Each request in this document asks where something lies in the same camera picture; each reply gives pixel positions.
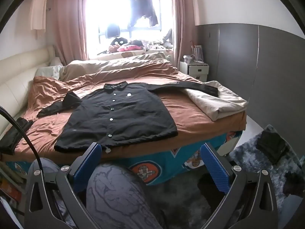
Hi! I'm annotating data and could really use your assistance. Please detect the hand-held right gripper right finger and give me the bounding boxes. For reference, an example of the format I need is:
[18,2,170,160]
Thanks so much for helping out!
[200,143,278,229]

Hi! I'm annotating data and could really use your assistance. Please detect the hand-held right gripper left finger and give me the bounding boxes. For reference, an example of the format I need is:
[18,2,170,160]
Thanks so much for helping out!
[24,143,102,229]

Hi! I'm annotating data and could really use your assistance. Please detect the black button shirt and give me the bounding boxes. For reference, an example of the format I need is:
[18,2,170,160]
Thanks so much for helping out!
[36,81,220,154]

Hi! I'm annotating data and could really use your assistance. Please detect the dark clothes heap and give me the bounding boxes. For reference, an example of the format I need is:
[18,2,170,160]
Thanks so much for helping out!
[256,131,290,164]

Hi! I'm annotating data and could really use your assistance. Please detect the pile of clothes and toys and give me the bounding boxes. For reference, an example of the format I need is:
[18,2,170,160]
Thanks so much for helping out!
[95,28,173,58]

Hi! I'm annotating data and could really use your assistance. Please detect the dark hanging clothes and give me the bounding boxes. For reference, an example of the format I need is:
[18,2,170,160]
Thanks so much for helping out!
[126,0,159,28]

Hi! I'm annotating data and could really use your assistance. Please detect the teal printed bed sheet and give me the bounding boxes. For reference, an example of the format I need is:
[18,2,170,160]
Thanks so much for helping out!
[5,129,244,187]

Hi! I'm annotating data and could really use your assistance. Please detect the grey shaggy rug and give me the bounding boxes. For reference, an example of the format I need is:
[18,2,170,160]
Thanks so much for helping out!
[162,124,305,229]

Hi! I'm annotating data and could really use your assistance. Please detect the person's leg in patterned pants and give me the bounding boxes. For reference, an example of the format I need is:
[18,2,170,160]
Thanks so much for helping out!
[30,157,168,229]

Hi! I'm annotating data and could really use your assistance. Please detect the brown blanket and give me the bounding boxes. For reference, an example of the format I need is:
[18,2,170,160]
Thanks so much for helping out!
[1,58,248,163]

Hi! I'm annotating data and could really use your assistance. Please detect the black folded cloth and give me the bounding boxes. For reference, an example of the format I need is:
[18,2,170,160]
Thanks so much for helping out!
[0,117,34,155]

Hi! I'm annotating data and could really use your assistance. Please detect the stack of books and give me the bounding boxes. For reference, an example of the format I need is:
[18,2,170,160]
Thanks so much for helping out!
[0,162,27,211]

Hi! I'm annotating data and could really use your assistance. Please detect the white nightstand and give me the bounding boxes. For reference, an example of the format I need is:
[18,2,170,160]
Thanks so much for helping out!
[179,60,210,81]

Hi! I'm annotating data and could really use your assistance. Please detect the beige duvet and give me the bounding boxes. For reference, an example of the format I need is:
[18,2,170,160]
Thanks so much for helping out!
[59,52,172,78]

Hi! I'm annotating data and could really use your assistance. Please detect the white pillow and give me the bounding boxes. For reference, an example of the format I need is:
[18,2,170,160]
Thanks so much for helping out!
[36,57,64,80]

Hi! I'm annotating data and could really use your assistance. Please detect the grey wardrobe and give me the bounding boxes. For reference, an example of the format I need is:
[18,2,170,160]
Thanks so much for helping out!
[197,23,305,137]

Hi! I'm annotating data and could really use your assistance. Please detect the striped bag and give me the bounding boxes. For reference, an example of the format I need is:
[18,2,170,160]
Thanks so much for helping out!
[191,45,204,62]

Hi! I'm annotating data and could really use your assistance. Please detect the cream padded headboard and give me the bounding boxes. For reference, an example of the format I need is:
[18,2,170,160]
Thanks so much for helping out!
[0,45,56,134]

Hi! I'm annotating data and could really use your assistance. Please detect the pink curtain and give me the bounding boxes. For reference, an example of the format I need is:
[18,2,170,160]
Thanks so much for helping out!
[171,0,200,71]
[52,0,90,65]

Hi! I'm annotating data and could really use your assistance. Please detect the beige hanging cloth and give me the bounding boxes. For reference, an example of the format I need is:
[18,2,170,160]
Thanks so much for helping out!
[30,0,48,40]

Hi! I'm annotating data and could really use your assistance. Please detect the black cable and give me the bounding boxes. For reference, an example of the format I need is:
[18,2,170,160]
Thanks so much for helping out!
[0,106,44,170]

